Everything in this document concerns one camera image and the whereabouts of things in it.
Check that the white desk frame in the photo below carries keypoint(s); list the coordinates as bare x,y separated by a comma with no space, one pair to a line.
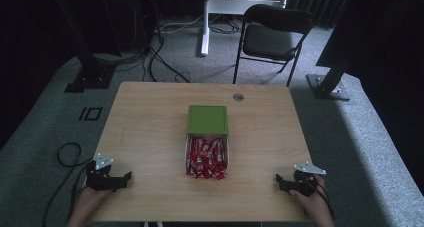
230,5

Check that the clear plastic tray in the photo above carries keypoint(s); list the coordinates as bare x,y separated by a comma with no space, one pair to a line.
186,153

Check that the person's left hand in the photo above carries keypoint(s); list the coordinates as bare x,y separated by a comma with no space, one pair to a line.
91,198

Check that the pile of red packets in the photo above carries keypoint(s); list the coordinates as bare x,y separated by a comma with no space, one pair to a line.
206,158

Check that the green box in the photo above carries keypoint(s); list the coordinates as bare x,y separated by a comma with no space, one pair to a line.
207,119

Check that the black metal stand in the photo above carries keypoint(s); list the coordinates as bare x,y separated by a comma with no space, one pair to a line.
90,70
333,77

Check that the black folding chair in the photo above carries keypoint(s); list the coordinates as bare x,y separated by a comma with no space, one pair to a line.
273,40

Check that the person's right hand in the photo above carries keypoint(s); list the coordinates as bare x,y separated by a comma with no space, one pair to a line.
311,200

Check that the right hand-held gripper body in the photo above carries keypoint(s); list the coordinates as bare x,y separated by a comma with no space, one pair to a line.
305,180

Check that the grey round table grommet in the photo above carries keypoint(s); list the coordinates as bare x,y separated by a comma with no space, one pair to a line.
238,97

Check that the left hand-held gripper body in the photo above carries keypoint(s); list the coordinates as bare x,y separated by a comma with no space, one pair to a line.
100,179

